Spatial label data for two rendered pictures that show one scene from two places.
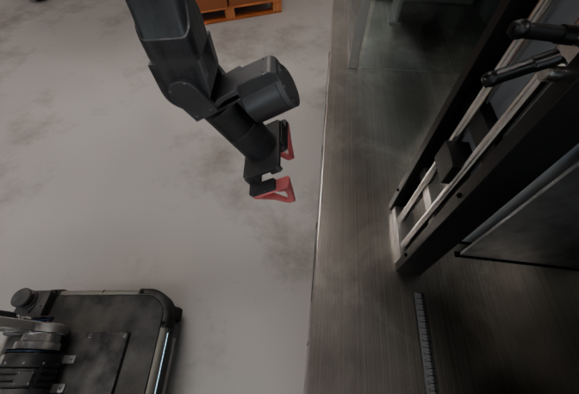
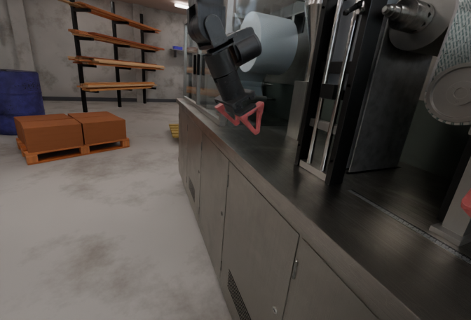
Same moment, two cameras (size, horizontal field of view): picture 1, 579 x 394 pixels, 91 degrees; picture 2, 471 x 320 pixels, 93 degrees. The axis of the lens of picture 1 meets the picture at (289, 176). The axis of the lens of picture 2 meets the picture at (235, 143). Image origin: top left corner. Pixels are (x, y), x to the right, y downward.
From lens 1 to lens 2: 46 cm
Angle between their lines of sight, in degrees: 44
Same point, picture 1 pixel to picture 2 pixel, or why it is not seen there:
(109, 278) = not seen: outside the picture
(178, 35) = not seen: outside the picture
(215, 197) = (94, 295)
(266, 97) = (249, 41)
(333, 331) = (328, 218)
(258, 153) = (238, 88)
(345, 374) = (359, 235)
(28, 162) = not seen: outside the picture
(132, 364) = not seen: outside the picture
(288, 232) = (189, 298)
